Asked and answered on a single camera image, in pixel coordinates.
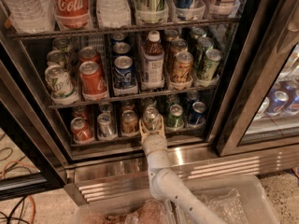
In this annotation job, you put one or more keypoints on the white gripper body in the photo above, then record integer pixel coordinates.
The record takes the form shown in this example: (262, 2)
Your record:
(154, 143)

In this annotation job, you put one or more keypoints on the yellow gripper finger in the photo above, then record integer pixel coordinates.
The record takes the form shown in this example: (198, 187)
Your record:
(143, 131)
(161, 129)

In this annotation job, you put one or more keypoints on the silver green 7up can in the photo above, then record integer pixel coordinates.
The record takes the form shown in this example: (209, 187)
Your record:
(151, 119)

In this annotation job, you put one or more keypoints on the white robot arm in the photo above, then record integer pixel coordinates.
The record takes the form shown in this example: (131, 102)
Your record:
(165, 184)

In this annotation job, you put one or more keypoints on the gold can bottom front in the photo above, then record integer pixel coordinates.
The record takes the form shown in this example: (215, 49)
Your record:
(129, 122)

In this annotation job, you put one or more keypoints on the gold can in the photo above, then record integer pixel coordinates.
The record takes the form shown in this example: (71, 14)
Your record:
(129, 122)
(182, 66)

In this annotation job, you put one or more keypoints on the green can bottom front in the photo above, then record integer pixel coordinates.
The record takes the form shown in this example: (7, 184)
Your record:
(174, 118)

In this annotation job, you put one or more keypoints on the blue can bottom front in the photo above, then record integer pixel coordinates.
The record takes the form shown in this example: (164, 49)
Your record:
(196, 113)

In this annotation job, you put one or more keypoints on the silver can bottom front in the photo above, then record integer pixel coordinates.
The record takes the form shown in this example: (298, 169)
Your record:
(106, 126)

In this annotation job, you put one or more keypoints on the blue pepsi can middle front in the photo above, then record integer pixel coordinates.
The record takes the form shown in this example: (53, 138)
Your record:
(124, 73)

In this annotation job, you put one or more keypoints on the red cola can bottom front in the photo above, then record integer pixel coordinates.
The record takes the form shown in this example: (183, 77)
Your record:
(81, 130)

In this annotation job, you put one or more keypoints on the red cola can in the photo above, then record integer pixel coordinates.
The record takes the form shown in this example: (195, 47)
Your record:
(89, 54)
(81, 130)
(92, 78)

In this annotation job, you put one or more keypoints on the gold can middle front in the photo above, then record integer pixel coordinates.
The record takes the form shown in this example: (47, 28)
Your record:
(182, 66)

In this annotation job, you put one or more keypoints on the red cola can middle front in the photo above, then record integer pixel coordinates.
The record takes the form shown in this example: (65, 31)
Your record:
(92, 78)

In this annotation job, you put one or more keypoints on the green can middle front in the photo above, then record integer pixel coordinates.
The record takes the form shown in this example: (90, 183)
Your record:
(209, 64)

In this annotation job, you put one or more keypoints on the white 7up can middle shelf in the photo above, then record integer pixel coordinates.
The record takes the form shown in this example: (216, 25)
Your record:
(60, 84)

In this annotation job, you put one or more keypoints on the red cola can middle rear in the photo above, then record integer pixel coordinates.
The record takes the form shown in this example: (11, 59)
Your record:
(89, 54)

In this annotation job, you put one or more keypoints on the silver can middle left rear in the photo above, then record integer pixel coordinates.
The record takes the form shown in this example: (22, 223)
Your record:
(56, 57)

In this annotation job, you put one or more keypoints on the blue can behind glass door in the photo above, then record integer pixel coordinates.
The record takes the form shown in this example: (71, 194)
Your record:
(277, 99)

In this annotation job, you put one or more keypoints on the clear plastic bin left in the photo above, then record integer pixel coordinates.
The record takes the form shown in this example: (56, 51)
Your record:
(136, 208)

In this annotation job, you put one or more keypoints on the clear plastic bin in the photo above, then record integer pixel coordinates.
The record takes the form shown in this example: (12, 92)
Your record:
(236, 199)
(136, 208)

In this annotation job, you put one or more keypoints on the brown tea bottle white cap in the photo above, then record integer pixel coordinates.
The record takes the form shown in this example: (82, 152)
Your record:
(153, 58)

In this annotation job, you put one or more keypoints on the clear plastic bin right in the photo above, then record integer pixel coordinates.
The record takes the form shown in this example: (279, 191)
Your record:
(236, 199)

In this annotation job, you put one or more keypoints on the clear water bottle centre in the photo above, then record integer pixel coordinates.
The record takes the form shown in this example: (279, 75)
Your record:
(113, 13)

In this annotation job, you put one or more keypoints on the clear water bottle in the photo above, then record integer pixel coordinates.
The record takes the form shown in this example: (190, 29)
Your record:
(113, 13)
(31, 16)

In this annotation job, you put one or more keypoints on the red coca-cola bottle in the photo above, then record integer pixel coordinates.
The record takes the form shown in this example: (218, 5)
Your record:
(72, 14)

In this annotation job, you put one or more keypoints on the clear water bottle left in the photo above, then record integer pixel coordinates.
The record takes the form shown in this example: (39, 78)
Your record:
(31, 16)

